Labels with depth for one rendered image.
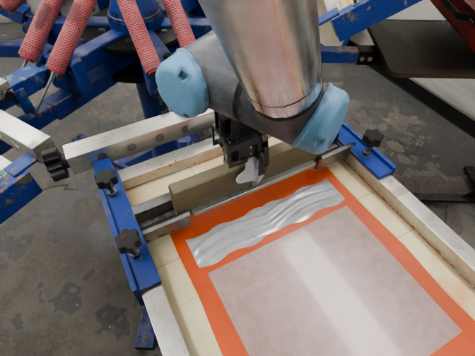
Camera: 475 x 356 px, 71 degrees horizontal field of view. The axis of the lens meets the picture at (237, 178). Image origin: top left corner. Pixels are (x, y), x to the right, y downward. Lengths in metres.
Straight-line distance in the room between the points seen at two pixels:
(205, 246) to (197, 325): 0.15
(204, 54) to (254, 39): 0.19
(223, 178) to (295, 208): 0.19
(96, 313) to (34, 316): 0.28
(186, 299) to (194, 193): 0.20
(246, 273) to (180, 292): 0.13
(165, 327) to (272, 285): 0.20
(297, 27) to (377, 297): 0.55
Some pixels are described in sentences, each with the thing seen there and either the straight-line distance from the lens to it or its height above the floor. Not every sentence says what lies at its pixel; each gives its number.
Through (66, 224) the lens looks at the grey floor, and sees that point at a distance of 2.07.
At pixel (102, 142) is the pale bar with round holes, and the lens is 0.81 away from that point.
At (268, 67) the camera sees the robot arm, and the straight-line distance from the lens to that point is 0.25.
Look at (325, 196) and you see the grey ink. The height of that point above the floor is 0.96.
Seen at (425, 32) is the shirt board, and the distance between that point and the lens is 1.57.
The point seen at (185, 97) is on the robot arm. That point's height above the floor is 1.32.
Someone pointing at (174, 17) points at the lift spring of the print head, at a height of 1.14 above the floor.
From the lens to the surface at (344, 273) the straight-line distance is 0.69.
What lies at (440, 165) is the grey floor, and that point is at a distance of 2.48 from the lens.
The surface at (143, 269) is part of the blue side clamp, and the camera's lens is 0.63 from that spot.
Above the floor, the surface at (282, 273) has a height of 0.95.
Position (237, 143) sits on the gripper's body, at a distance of 0.57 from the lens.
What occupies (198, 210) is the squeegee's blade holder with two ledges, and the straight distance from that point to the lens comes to 0.67.
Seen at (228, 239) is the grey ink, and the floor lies 0.96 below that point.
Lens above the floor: 1.55
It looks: 49 degrees down
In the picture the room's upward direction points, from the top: straight up
